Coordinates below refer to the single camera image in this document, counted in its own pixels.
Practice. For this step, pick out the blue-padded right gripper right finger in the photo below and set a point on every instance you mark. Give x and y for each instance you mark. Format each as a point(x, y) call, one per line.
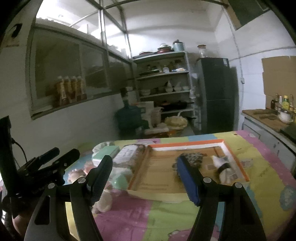
point(240, 219)

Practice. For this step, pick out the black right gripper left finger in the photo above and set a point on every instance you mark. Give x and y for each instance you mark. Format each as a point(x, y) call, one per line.
point(49, 219)

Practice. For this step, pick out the white black socks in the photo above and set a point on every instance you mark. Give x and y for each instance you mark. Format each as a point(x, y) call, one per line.
point(224, 170)

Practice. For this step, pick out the leopard print scrunchie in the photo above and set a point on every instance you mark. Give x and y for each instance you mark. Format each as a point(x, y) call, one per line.
point(195, 160)

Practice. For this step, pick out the pale green wet wipes pack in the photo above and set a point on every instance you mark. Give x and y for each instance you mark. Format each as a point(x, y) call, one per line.
point(120, 178)

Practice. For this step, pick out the white floral cloth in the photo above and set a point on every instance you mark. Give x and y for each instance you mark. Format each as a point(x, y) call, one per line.
point(100, 146)

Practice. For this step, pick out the colourful patchwork cartoon mat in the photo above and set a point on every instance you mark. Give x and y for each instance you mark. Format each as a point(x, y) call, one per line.
point(271, 189)

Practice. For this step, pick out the mint green rectangular box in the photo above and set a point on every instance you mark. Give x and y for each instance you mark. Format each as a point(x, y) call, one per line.
point(98, 154)

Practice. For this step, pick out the orange-rimmed cardboard box tray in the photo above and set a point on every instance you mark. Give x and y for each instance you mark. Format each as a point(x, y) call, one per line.
point(162, 170)

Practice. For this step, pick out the floral tissue pack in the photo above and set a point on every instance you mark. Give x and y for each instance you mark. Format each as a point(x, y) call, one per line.
point(129, 156)

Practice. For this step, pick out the wooden kitchen counter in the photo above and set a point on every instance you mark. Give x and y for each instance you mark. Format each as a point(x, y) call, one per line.
point(276, 142)

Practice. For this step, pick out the white bowl on counter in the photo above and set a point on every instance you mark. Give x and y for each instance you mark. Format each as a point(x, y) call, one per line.
point(285, 117)

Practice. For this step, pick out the yellow round bread stack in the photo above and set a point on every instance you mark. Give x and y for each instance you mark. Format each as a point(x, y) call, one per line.
point(176, 122)

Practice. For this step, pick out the white flat package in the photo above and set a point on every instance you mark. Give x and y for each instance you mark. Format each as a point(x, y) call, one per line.
point(153, 131)

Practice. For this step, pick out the condiment bottles cluster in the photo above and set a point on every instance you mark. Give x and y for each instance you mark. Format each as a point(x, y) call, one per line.
point(285, 102)

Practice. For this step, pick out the green water jug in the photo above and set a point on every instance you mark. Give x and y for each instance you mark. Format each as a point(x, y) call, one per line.
point(128, 118)

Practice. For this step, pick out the grey framed interior window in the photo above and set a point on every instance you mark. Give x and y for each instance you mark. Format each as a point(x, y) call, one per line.
point(57, 52)

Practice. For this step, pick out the dark green refrigerator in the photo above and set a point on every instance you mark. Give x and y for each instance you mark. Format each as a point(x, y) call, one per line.
point(217, 90)

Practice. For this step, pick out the grey metal shelving unit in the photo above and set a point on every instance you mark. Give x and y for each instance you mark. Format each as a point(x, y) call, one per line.
point(166, 80)

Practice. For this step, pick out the glass jar on fridge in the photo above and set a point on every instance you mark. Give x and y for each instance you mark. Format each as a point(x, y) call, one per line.
point(202, 51)

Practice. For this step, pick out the light blue enamel pot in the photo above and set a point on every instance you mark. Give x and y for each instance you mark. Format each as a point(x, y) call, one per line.
point(178, 46)

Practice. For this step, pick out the red lidded pot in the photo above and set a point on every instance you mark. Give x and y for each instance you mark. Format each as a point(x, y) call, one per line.
point(164, 48)

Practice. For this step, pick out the upper dark window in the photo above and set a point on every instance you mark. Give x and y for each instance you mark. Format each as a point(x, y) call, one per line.
point(242, 12)

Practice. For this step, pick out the brown cardboard wall sheet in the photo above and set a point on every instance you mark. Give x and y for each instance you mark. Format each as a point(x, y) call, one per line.
point(279, 77)

